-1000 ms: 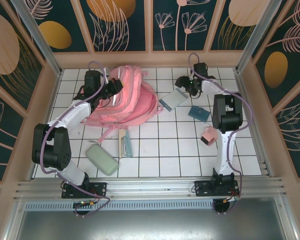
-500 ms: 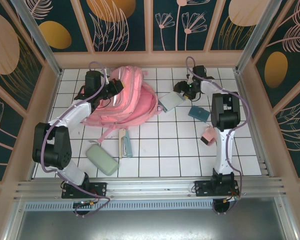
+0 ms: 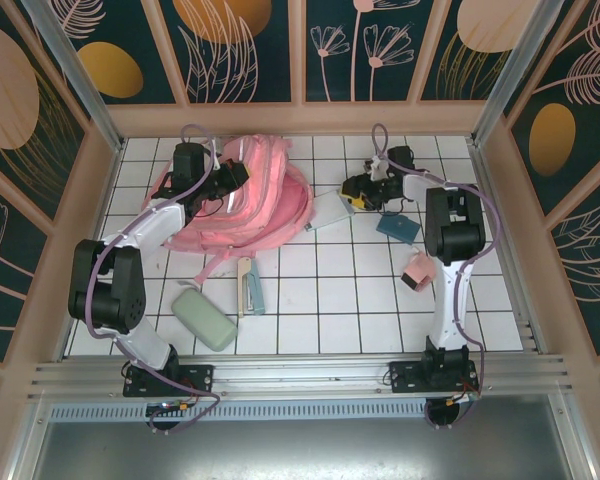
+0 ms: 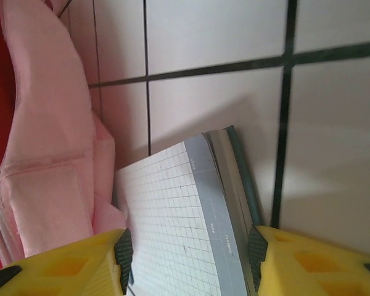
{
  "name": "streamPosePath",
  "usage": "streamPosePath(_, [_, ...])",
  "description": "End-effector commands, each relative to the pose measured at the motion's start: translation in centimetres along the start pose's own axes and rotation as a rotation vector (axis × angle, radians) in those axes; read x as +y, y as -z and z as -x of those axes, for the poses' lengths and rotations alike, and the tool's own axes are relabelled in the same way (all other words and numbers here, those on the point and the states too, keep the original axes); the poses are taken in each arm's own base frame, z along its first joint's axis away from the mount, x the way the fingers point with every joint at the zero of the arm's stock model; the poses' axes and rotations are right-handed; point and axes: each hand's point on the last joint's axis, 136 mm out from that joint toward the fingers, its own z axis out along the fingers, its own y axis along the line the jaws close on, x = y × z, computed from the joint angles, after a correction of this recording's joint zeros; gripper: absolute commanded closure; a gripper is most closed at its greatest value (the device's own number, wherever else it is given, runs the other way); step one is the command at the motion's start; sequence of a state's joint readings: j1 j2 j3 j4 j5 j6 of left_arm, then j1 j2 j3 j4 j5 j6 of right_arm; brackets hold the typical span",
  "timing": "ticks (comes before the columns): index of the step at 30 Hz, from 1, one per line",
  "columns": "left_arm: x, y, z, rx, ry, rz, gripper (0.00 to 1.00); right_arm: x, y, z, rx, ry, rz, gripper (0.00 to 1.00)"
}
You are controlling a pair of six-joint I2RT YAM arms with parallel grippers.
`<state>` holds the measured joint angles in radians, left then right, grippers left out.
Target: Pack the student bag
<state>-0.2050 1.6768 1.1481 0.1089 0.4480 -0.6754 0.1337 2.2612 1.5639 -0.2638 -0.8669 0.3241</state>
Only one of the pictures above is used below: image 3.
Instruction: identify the light grey-blue notebook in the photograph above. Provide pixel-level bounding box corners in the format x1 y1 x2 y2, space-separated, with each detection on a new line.
306 190 356 233

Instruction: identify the pink student backpack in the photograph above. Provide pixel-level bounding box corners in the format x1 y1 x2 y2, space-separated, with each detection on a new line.
144 133 315 284

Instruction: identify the teal wallet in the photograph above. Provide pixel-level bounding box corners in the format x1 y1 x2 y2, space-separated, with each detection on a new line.
375 211 422 246

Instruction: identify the small pink box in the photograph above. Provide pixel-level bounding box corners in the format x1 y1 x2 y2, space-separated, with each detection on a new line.
400 250 437 294

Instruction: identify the teal and beige stapler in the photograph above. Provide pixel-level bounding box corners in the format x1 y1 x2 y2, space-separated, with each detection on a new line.
236 256 267 319

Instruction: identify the pale green pencil case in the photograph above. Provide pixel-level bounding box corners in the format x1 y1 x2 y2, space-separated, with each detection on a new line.
171 287 240 354

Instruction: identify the grey metal shelf sheet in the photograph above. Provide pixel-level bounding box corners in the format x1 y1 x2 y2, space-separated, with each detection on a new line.
9 392 594 480

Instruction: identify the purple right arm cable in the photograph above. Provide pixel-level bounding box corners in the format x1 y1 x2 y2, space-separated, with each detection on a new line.
371 123 504 432

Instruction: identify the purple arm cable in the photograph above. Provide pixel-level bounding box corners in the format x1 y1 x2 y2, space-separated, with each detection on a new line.
371 123 504 432
86 123 224 436

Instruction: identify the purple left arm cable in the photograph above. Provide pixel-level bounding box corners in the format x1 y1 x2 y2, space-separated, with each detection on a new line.
86 123 224 436

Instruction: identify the aluminium frame post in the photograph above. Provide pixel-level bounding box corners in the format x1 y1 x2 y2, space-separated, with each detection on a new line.
21 0 127 152
471 0 577 147

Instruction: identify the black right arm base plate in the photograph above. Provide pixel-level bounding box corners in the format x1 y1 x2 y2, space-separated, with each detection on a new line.
388 359 480 395

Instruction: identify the aluminium mounting rail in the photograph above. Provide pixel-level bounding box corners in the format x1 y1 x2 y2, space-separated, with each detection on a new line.
27 353 574 402

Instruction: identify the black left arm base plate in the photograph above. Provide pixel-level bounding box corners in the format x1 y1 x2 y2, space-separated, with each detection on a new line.
123 363 216 398

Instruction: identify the perforated metal cable tray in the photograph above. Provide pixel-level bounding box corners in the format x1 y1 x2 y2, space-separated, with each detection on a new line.
48 402 434 422

